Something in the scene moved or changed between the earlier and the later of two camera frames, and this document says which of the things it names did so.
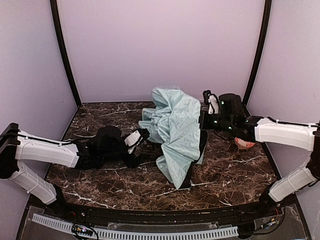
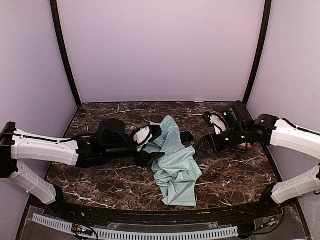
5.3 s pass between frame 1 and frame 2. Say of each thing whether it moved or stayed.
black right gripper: moved
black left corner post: stayed
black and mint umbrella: moved
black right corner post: stayed
